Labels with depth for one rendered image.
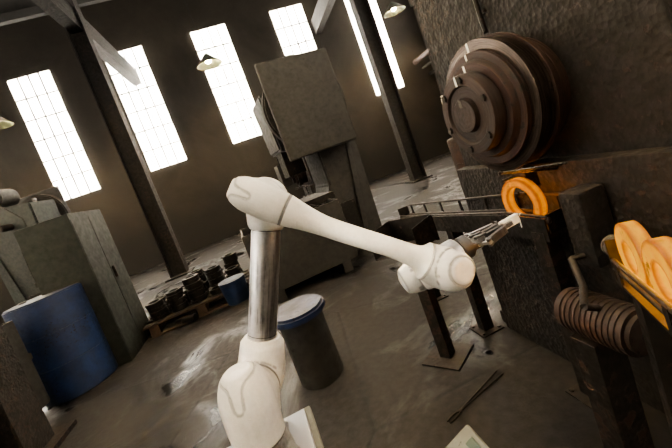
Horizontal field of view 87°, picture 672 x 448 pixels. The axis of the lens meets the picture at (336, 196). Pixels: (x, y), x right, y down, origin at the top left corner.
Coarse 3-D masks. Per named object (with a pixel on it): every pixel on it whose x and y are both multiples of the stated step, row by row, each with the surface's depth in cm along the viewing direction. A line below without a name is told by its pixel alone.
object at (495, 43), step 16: (464, 48) 124; (480, 48) 117; (496, 48) 110; (512, 48) 105; (528, 48) 107; (528, 64) 103; (448, 80) 139; (528, 80) 104; (544, 80) 103; (544, 96) 104; (544, 112) 105; (544, 128) 108; (528, 144) 112; (544, 144) 113; (480, 160) 138; (512, 160) 122; (528, 160) 116
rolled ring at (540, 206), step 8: (504, 184) 133; (512, 184) 129; (520, 184) 125; (528, 184) 122; (504, 192) 134; (512, 192) 134; (528, 192) 123; (536, 192) 120; (504, 200) 136; (512, 200) 135; (536, 200) 120; (544, 200) 120; (512, 208) 134; (536, 208) 122; (544, 208) 121
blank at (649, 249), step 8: (648, 240) 65; (656, 240) 63; (664, 240) 63; (648, 248) 66; (656, 248) 62; (664, 248) 61; (648, 256) 67; (656, 256) 63; (664, 256) 60; (648, 264) 68; (656, 264) 66; (664, 264) 61; (648, 272) 70; (656, 272) 67; (664, 272) 62; (656, 280) 67; (664, 280) 66; (656, 288) 68; (664, 288) 66; (664, 296) 65
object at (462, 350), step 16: (384, 224) 187; (400, 224) 185; (416, 224) 179; (432, 224) 171; (416, 240) 159; (432, 240) 168; (384, 256) 177; (432, 304) 173; (432, 320) 175; (448, 336) 177; (432, 352) 185; (448, 352) 175; (464, 352) 176; (448, 368) 169
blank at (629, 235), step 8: (616, 224) 80; (624, 224) 77; (632, 224) 76; (640, 224) 75; (616, 232) 82; (624, 232) 76; (632, 232) 74; (640, 232) 73; (616, 240) 84; (624, 240) 78; (632, 240) 73; (640, 240) 72; (624, 248) 81; (632, 248) 74; (640, 248) 72; (624, 256) 82; (632, 256) 81; (640, 256) 72; (624, 264) 84; (632, 264) 80; (640, 264) 73; (632, 272) 79; (640, 272) 74; (648, 280) 72
